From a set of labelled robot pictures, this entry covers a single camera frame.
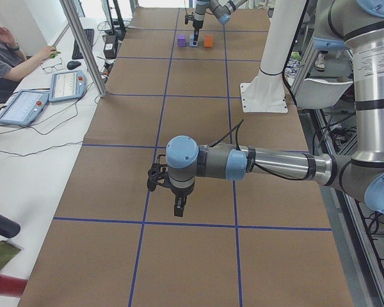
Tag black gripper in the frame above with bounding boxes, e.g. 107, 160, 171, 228
170, 184, 195, 217
193, 19, 204, 43

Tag light blue foam block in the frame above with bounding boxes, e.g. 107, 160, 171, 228
189, 34, 198, 47

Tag orange foam block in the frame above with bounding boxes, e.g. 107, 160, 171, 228
204, 35, 213, 48

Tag purple foam block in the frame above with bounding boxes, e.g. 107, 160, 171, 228
177, 34, 187, 47

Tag black monitor stand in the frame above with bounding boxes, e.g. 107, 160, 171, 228
106, 0, 127, 41

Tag black power adapter box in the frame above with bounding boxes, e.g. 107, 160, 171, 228
103, 35, 118, 59

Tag black keyboard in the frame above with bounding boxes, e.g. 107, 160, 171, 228
72, 28, 95, 60

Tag black computer mouse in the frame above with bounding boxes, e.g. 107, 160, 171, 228
67, 60, 81, 70

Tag white chair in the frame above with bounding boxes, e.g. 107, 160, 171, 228
296, 78, 353, 109

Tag far teach pendant tablet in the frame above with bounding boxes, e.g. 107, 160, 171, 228
49, 70, 86, 102

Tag teach pendant tablet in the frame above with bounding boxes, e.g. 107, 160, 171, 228
0, 90, 49, 127
49, 70, 86, 102

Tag eyeglasses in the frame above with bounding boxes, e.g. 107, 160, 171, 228
40, 58, 63, 74

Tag near teach pendant tablet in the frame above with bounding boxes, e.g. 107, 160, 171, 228
0, 90, 49, 127

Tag black water bottle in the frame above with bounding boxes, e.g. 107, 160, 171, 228
0, 214, 20, 239

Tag green cloth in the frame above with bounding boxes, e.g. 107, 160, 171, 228
0, 240, 21, 270

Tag seated person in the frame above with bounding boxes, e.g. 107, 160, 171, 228
0, 26, 58, 104

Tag red bottle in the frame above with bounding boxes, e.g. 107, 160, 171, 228
0, 274, 28, 298

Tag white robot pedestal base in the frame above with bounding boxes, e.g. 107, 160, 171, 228
240, 0, 307, 113

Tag aluminium frame post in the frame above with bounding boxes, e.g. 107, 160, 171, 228
60, 0, 107, 98

